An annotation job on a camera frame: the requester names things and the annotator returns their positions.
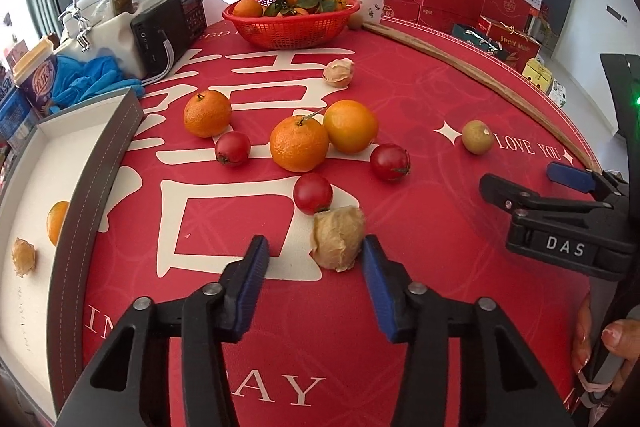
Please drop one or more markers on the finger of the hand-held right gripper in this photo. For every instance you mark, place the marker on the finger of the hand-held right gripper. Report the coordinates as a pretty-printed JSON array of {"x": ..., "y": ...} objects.
[
  {"x": 505, "y": 194},
  {"x": 570, "y": 174}
]

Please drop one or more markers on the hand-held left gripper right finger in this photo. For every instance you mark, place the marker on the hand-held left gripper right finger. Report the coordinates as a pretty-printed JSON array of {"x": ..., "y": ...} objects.
[{"x": 379, "y": 279}]

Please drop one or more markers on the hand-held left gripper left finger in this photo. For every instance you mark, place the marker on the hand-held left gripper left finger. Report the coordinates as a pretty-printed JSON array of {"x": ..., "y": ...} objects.
[{"x": 252, "y": 279}]

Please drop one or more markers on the dried physalis husk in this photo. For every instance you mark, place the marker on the dried physalis husk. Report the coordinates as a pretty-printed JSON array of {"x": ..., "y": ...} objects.
[
  {"x": 339, "y": 72},
  {"x": 23, "y": 257},
  {"x": 337, "y": 237}
]

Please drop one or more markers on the brown longan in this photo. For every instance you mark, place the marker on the brown longan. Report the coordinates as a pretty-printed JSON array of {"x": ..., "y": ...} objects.
[
  {"x": 355, "y": 21},
  {"x": 477, "y": 137}
]

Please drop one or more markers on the red cherry tomato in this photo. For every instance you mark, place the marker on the red cherry tomato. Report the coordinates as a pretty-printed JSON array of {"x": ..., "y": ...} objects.
[
  {"x": 233, "y": 148},
  {"x": 390, "y": 162},
  {"x": 312, "y": 193}
]

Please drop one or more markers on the white tray with brown rim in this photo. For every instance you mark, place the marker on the white tray with brown rim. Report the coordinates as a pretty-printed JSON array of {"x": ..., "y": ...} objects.
[{"x": 90, "y": 207}]

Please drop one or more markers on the person's right hand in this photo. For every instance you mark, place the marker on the person's right hand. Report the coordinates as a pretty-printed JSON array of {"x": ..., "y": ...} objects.
[{"x": 622, "y": 334}]

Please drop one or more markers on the white carton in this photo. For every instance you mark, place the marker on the white carton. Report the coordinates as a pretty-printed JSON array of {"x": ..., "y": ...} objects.
[{"x": 557, "y": 93}]

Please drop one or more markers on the yellow carton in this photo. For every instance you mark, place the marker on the yellow carton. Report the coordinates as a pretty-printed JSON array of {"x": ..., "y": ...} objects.
[{"x": 537, "y": 74}]

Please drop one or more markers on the wooden back scratcher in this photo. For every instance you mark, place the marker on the wooden back scratcher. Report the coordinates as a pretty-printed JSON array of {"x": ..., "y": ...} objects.
[{"x": 500, "y": 84}]

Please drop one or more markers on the orange with stem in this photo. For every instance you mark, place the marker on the orange with stem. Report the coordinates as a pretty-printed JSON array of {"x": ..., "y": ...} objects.
[{"x": 299, "y": 144}]

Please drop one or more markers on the red gift bag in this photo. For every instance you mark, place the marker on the red gift bag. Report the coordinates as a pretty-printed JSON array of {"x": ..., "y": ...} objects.
[{"x": 510, "y": 43}]

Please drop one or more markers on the green gift bag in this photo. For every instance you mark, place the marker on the green gift bag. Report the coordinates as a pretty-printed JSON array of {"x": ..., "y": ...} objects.
[{"x": 470, "y": 37}]

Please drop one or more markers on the red plastic basket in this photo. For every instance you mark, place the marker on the red plastic basket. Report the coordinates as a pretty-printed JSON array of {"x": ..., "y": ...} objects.
[{"x": 290, "y": 32}]

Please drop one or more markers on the blue gloves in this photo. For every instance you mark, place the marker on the blue gloves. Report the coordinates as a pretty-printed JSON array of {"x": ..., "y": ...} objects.
[{"x": 85, "y": 77}]

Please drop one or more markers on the black radio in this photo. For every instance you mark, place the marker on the black radio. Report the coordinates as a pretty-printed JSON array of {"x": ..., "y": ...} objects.
[{"x": 170, "y": 24}]

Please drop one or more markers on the white container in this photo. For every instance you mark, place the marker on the white container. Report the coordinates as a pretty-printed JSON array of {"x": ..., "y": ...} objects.
[{"x": 112, "y": 39}]

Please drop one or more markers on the blue packet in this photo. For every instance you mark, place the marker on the blue packet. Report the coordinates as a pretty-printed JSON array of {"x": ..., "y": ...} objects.
[{"x": 10, "y": 117}]

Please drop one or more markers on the labelled paper tub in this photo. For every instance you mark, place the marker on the labelled paper tub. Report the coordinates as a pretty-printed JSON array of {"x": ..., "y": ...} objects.
[{"x": 35, "y": 77}]

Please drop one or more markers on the dark wall switch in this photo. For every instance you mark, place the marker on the dark wall switch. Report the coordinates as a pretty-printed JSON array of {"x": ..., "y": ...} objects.
[{"x": 617, "y": 14}]

